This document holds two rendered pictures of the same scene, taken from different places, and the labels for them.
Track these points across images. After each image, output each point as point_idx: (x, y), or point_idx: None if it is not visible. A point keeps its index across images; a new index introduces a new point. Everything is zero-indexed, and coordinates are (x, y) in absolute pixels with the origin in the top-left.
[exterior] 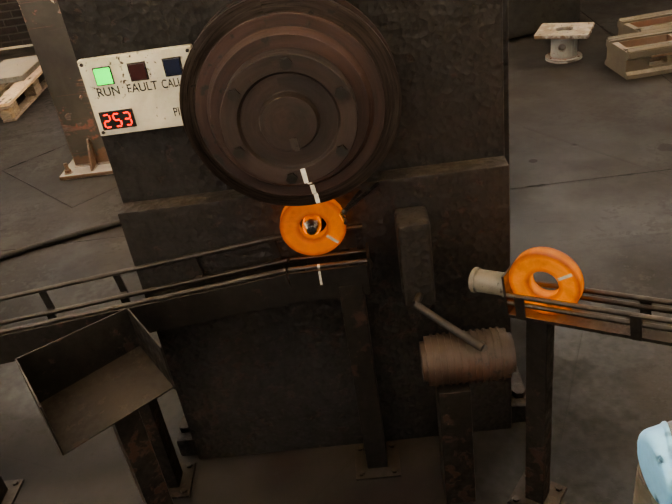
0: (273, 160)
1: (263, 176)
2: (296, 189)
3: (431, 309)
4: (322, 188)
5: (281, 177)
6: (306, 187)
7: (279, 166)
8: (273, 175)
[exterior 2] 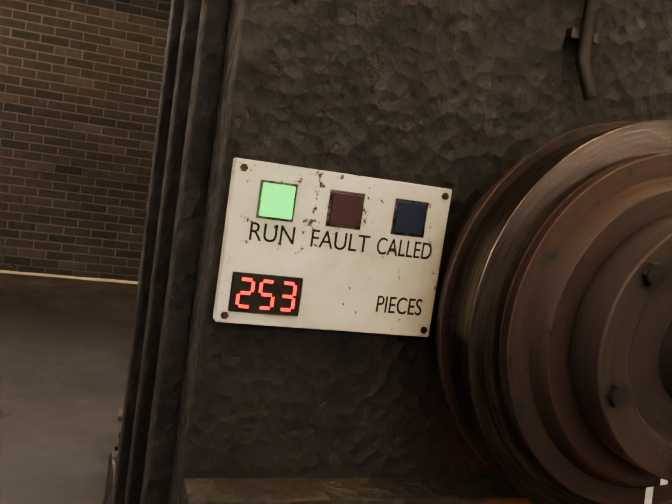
0: (655, 424)
1: (636, 455)
2: (622, 493)
3: None
4: (662, 497)
5: (664, 462)
6: (639, 491)
7: (664, 439)
8: (653, 456)
